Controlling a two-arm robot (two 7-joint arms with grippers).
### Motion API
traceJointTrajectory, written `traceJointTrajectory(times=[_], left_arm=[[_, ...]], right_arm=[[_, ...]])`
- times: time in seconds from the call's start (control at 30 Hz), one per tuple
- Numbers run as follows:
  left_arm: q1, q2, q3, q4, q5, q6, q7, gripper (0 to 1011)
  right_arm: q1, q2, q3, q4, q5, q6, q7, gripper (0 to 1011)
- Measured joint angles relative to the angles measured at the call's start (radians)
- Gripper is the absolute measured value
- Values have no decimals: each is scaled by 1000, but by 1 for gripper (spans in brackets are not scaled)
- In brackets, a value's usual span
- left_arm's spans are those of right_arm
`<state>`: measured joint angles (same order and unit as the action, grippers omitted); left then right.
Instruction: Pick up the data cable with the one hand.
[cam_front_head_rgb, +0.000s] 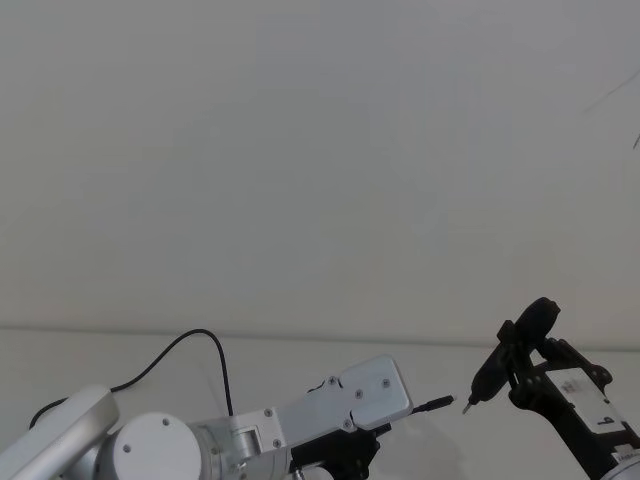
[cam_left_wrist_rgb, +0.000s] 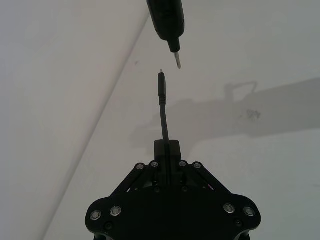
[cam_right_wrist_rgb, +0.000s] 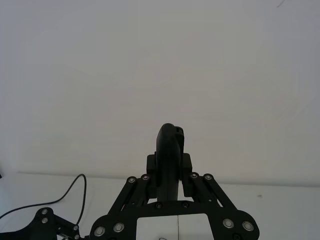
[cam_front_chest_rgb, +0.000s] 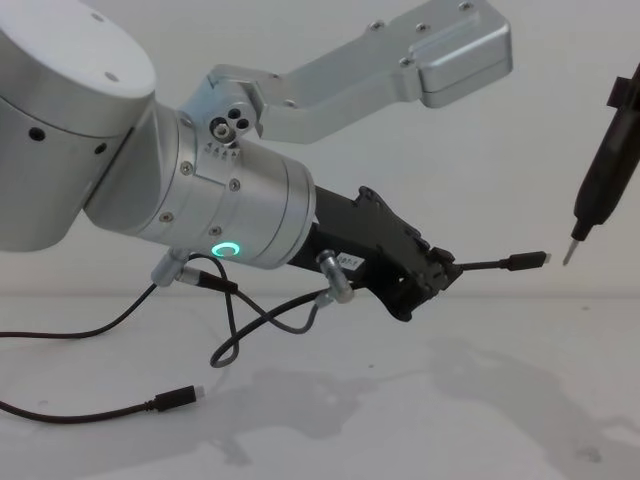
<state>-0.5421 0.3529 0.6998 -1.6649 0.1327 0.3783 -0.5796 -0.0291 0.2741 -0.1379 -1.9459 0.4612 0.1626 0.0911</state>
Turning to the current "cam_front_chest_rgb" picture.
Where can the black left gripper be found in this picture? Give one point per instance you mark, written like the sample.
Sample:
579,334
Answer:
370,235

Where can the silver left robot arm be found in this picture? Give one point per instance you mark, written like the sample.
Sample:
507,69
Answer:
100,150

